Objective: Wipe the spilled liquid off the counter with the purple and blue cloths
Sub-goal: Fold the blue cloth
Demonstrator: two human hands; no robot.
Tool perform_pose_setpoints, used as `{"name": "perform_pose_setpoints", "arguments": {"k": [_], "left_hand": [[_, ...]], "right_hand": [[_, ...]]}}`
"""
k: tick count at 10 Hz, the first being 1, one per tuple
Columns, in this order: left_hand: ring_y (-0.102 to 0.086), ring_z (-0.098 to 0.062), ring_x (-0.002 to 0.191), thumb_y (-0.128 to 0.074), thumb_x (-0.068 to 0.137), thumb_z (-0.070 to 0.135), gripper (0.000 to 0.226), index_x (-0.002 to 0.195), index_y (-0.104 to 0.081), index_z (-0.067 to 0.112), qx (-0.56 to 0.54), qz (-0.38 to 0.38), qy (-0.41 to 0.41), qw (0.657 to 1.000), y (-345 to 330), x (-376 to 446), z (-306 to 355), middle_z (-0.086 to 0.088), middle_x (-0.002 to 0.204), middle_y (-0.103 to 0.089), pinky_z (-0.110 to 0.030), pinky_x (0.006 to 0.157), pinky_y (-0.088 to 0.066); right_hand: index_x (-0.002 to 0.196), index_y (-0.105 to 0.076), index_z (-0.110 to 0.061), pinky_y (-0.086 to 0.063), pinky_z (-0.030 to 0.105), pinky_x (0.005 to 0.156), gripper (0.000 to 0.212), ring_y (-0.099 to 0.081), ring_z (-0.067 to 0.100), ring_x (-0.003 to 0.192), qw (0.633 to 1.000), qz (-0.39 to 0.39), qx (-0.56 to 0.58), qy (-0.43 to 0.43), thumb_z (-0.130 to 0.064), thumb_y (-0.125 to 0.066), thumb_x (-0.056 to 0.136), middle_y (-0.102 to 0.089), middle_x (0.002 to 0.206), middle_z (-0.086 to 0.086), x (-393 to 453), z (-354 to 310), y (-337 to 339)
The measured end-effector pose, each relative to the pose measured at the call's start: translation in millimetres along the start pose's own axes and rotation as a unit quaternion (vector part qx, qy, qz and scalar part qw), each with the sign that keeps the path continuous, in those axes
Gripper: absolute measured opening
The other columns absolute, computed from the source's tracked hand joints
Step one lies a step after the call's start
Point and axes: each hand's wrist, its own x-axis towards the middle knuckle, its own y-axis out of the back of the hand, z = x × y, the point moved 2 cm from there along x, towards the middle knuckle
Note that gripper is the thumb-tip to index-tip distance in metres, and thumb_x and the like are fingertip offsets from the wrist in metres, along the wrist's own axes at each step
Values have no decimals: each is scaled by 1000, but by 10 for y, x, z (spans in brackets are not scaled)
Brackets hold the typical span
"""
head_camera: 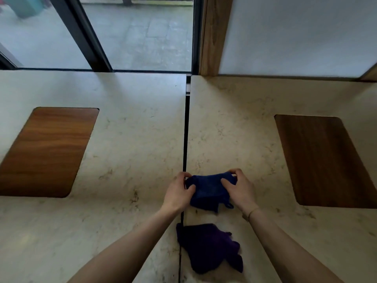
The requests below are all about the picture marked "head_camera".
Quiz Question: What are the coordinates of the person's left hand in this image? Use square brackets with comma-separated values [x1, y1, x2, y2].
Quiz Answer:
[160, 171, 197, 217]

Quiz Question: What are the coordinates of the person's right hand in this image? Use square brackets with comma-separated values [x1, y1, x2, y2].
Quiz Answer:
[220, 168, 260, 220]

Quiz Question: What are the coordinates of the blue cleaning cloth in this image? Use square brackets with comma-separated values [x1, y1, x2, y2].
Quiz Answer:
[185, 172, 238, 213]

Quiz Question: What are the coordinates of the purple cleaning cloth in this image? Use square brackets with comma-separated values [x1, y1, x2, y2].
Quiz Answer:
[176, 223, 244, 275]

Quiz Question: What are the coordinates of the person's right forearm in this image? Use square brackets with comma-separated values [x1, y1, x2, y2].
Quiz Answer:
[247, 208, 345, 283]

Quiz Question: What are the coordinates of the person's left forearm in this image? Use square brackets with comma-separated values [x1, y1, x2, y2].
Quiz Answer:
[67, 206, 180, 283]

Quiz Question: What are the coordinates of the wooden inlay panel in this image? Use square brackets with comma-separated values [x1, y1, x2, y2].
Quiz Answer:
[274, 114, 377, 209]
[0, 107, 100, 199]

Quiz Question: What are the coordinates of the black window mullion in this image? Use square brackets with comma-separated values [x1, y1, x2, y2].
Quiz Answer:
[0, 42, 24, 70]
[191, 0, 205, 75]
[48, 0, 113, 73]

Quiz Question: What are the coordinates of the teal outdoor object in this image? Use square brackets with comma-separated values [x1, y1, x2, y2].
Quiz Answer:
[1, 0, 52, 20]

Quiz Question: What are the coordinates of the wooden post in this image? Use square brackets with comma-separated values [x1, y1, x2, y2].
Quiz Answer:
[360, 63, 377, 82]
[199, 0, 235, 76]

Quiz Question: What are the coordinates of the white wall panel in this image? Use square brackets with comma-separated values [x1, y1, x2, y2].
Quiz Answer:
[218, 0, 377, 79]

